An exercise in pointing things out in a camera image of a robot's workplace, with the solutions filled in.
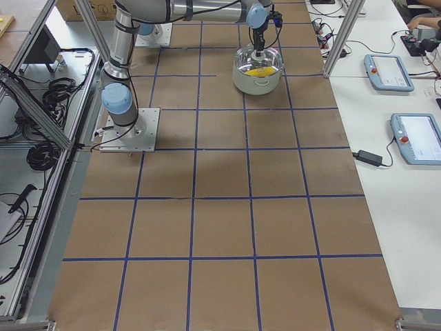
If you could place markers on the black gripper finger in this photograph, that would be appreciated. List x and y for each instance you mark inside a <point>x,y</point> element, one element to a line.
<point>259,46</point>

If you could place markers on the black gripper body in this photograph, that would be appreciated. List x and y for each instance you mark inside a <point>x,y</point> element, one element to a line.
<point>257,35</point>

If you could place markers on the glass pot lid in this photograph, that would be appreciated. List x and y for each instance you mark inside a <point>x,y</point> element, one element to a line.
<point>245,59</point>

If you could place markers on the yellow corn cob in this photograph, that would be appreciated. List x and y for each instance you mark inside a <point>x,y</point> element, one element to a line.
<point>262,72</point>

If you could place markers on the grey-green cooking pot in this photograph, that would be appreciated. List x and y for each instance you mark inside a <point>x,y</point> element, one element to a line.
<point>255,85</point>

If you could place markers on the blue teach pendant far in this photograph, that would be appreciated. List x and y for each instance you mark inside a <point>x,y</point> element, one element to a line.
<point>387,73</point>

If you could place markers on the blue teach pendant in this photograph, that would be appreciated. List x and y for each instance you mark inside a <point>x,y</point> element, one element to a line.
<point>418,138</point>
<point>387,73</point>

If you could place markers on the black power adapter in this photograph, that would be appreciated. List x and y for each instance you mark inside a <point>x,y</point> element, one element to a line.
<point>368,157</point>

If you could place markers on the blue teach pendant near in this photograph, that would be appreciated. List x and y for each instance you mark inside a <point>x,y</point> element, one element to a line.
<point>418,138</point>

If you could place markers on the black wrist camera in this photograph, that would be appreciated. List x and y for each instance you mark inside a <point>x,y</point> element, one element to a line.
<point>277,18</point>

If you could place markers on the aluminium frame post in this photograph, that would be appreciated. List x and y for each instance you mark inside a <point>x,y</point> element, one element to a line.
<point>342,36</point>

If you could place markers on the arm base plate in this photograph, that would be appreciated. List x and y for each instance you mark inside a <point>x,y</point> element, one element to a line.
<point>154,36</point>
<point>141,138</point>

